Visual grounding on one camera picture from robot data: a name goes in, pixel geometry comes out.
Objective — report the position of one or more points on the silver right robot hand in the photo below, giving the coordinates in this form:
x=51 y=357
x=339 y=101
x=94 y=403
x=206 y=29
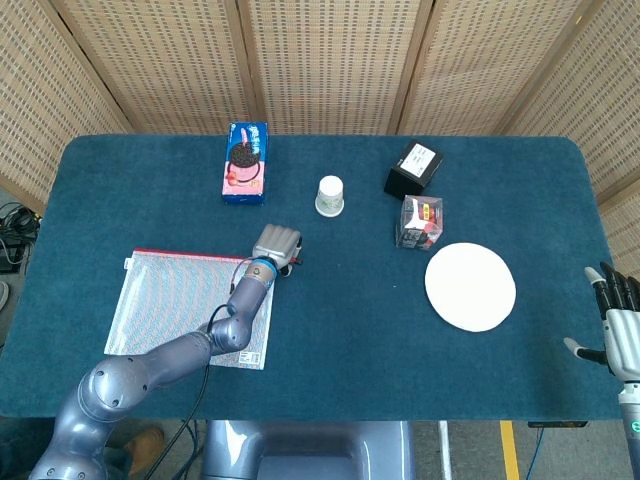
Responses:
x=622 y=335

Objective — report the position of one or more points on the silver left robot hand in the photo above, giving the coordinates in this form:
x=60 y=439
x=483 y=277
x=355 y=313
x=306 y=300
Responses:
x=277 y=242

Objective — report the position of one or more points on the silver zip pouch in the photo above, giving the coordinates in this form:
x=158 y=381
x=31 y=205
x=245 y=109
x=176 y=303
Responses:
x=165 y=300

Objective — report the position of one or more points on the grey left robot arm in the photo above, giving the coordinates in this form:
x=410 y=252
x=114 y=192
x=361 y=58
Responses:
x=125 y=380

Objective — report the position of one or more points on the white paper cup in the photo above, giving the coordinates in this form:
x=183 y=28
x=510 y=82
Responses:
x=330 y=197

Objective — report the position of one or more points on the blue pink cookie box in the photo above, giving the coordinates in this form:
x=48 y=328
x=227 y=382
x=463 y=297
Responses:
x=245 y=165

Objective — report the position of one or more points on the blue table mat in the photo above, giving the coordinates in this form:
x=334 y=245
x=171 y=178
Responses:
x=350 y=325

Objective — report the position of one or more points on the black table control panel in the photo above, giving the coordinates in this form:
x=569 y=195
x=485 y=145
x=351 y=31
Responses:
x=557 y=424

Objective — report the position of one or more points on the clear plastic toy box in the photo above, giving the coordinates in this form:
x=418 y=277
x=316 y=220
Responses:
x=420 y=222

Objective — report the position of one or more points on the black cardboard box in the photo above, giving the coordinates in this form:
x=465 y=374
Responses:
x=412 y=170

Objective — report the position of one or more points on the white round plate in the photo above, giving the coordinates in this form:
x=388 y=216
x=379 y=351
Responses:
x=470 y=287

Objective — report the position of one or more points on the woven bamboo folding screen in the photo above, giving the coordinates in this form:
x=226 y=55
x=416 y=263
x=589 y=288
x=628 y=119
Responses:
x=330 y=60

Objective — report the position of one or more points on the grey robot torso base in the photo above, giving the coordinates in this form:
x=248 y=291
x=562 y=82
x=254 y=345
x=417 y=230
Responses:
x=300 y=450

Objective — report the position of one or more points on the brown shoe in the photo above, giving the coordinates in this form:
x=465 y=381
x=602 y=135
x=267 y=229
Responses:
x=145 y=445

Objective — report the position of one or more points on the blue jeans leg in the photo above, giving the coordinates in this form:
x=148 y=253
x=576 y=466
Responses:
x=117 y=457

